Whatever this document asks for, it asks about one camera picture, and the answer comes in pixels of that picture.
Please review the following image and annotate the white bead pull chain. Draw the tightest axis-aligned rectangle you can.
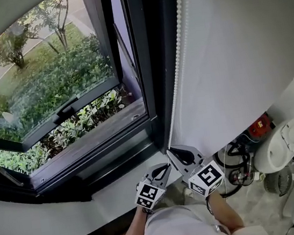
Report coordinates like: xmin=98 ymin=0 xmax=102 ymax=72
xmin=146 ymin=0 xmax=213 ymax=150

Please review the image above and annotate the white roller blind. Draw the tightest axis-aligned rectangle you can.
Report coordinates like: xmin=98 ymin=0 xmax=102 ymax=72
xmin=0 ymin=0 xmax=68 ymax=72

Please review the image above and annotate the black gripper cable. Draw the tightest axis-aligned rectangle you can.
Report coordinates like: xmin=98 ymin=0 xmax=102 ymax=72
xmin=204 ymin=196 xmax=215 ymax=215
xmin=141 ymin=205 xmax=156 ymax=217

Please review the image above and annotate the person's white shirt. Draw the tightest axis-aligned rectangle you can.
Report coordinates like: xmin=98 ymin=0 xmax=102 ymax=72
xmin=93 ymin=192 xmax=273 ymax=235

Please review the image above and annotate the person's right forearm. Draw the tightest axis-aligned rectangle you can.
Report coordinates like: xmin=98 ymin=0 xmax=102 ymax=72
xmin=205 ymin=189 xmax=245 ymax=235

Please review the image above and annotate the black window frame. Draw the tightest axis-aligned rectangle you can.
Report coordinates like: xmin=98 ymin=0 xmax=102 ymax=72
xmin=0 ymin=0 xmax=207 ymax=214

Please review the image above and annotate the red machine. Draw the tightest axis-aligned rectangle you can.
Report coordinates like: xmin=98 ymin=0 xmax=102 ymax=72
xmin=246 ymin=112 xmax=277 ymax=140

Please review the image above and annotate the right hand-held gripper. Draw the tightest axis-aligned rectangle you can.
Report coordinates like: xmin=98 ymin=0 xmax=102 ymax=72
xmin=166 ymin=138 xmax=227 ymax=201

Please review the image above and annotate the gray round fan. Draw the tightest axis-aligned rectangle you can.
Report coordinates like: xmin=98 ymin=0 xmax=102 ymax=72
xmin=261 ymin=166 xmax=294 ymax=198

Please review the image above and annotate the black open window sash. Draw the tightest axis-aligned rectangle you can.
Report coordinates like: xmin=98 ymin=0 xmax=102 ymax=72
xmin=0 ymin=0 xmax=133 ymax=156

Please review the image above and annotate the person's left forearm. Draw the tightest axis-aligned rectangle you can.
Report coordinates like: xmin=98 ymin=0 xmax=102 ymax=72
xmin=116 ymin=206 xmax=152 ymax=235

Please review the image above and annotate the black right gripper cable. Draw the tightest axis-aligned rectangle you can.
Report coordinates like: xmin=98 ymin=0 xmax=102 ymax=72
xmin=204 ymin=196 xmax=215 ymax=215

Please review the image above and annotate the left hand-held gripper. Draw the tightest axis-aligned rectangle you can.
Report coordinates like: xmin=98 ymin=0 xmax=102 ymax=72
xmin=130 ymin=161 xmax=178 ymax=213

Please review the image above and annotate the black window handle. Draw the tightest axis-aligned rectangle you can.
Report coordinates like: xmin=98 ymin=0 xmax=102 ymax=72
xmin=50 ymin=96 xmax=82 ymax=124

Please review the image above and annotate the thin white cable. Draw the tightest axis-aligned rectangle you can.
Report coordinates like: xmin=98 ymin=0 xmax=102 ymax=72
xmin=220 ymin=143 xmax=235 ymax=193

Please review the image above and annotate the black hose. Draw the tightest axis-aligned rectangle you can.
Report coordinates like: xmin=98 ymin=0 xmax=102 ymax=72
xmin=212 ymin=139 xmax=257 ymax=198

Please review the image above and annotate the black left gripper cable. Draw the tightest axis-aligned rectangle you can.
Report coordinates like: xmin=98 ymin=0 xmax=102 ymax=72
xmin=141 ymin=205 xmax=156 ymax=217

